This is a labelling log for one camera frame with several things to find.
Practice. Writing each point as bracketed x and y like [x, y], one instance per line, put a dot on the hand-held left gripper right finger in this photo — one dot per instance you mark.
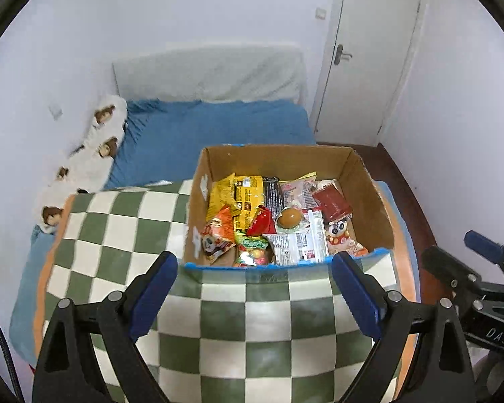
[357, 298]

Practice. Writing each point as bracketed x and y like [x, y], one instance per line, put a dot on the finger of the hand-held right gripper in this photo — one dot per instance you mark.
[483, 244]
[449, 270]

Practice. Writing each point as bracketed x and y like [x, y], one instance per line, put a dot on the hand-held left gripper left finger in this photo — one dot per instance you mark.
[151, 298]

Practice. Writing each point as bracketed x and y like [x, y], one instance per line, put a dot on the silver snack packet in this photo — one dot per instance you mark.
[285, 247]

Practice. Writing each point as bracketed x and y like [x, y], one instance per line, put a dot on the yellow snack packet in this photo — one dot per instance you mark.
[220, 195]

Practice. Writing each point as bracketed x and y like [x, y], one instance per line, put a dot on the cardboard box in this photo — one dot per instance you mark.
[277, 161]

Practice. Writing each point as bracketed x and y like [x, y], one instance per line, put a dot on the cartoon figure snack packet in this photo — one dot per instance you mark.
[340, 235]

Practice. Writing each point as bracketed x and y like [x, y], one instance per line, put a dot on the white red snack packet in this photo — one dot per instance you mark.
[317, 235]

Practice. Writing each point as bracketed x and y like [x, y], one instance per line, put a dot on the panda print snack packet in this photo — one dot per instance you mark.
[213, 243]

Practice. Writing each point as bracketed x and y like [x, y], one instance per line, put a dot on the green white checkered blanket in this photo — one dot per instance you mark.
[260, 302]

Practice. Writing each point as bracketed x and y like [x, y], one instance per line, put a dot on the dark red sachet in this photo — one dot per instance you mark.
[332, 201]

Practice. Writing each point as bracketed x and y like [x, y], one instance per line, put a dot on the burger shaped snack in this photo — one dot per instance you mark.
[289, 218]

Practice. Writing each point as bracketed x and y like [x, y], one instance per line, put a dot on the orange snack packet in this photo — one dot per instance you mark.
[222, 218]

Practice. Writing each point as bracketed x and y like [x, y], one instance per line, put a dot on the green candy packet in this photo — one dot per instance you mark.
[254, 249]

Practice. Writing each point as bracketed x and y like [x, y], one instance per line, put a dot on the pink clear snack packet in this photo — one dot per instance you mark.
[298, 193]

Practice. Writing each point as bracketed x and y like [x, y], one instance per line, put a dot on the black snack packet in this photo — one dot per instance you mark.
[273, 195]

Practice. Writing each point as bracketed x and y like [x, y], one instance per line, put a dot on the yellow packet with black label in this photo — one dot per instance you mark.
[248, 189]

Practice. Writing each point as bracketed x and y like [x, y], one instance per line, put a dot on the white monkey print pillow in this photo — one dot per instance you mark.
[84, 163]

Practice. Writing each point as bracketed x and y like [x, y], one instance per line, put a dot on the blue bed sheet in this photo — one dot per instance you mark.
[214, 130]

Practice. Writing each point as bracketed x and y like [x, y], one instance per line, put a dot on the white door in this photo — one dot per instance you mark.
[369, 50]

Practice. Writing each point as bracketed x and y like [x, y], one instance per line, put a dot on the white wall switch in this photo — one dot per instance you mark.
[320, 13]

